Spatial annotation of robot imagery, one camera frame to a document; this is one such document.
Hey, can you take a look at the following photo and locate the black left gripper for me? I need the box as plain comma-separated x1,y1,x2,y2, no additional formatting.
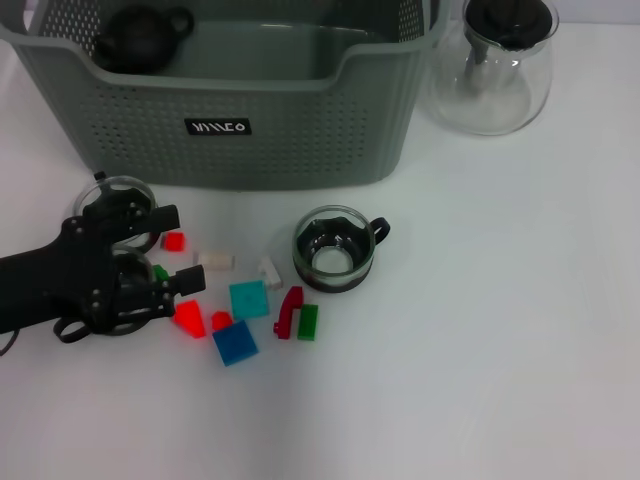
0,199,207,336

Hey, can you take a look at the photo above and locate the glass teacup with black base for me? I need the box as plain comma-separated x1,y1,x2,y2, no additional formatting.
292,204,392,295
72,171,162,254
53,244,161,345

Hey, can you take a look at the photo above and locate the small white toy block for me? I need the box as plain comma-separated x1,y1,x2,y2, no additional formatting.
257,255,284,291

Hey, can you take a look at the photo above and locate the grey-green perforated storage bin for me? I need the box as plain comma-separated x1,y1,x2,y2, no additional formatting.
0,0,451,194

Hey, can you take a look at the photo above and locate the red square toy brick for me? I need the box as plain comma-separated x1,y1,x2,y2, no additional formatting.
160,231,189,253

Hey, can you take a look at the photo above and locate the white two-stud toy brick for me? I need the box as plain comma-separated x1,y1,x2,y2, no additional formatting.
193,249,236,271

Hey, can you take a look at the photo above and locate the red sloped toy brick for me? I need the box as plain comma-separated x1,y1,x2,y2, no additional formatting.
172,299,207,340

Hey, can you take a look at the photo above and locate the teal flat square plate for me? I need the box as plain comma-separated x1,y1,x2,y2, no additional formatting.
228,279,271,320

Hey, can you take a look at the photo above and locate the blue flat square plate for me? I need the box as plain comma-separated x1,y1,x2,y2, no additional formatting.
211,319,260,368

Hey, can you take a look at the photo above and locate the dark red curved toy piece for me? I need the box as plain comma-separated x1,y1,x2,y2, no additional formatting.
272,285,305,340

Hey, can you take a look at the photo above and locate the long green toy brick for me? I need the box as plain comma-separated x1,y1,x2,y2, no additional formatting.
297,303,320,341

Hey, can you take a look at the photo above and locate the black clay teapot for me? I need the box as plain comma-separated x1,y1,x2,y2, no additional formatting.
93,4,195,74

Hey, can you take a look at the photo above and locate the clear glass carafe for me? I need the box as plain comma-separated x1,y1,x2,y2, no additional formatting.
428,0,560,137

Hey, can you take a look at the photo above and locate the black carafe lid with strainer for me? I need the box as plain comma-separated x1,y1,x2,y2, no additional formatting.
462,0,560,91

